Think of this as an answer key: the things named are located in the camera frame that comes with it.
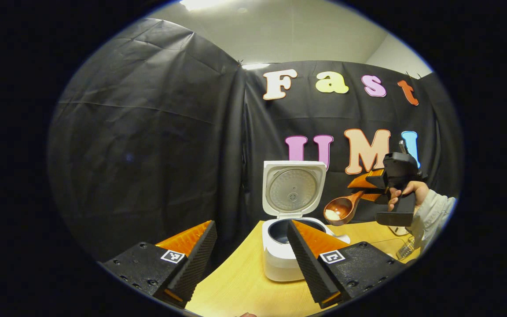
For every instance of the white rice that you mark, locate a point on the white rice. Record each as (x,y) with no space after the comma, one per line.
(332,215)

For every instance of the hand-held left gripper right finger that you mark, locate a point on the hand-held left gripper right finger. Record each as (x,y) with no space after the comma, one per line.
(310,264)

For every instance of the black backdrop cloth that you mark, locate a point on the black backdrop cloth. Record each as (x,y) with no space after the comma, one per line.
(139,145)

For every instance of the brown wooden spoon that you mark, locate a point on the brown wooden spoon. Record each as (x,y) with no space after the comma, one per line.
(346,207)

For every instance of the white rice cooker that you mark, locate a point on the white rice cooker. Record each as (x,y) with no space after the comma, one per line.
(275,259)

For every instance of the white toaster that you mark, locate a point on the white toaster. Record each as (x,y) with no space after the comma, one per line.
(398,230)

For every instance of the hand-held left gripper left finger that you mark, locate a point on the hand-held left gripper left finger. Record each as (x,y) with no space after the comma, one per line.
(194,268)

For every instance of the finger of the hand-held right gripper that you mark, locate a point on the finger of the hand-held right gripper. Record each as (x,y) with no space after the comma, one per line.
(370,180)
(376,198)

